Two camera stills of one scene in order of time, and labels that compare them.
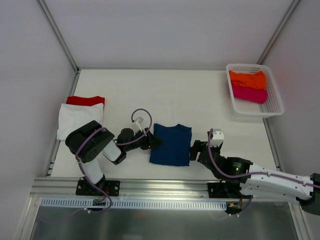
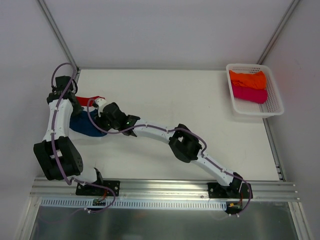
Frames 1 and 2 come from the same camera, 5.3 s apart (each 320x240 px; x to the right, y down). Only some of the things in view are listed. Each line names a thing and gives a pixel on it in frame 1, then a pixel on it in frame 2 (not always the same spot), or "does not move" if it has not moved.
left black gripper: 148,139 to 75,105
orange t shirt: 256,80 does not move
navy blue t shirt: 175,149 to 84,123
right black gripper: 200,152 to 99,110
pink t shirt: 250,95 does not move
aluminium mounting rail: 46,188 does not move
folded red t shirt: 89,101 does not move
